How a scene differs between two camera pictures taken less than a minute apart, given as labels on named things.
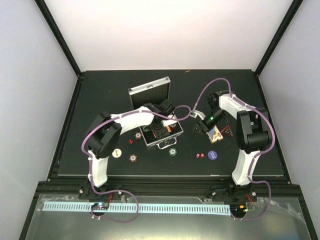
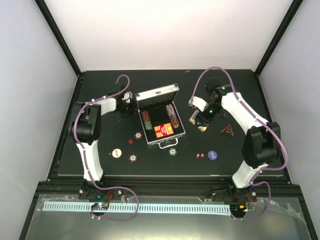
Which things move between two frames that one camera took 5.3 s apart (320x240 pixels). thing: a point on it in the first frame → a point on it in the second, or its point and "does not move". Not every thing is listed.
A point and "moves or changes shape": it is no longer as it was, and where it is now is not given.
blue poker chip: x=212 y=155 does not move
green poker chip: x=172 y=151 does not move
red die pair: x=200 y=155 does not move
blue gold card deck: x=214 y=135 moves or changes shape
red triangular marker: x=227 y=131 does not move
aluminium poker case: x=156 y=134 moves or changes shape
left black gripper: x=160 y=134 → x=134 y=109
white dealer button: x=116 y=153 does not move
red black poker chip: x=132 y=158 does not move
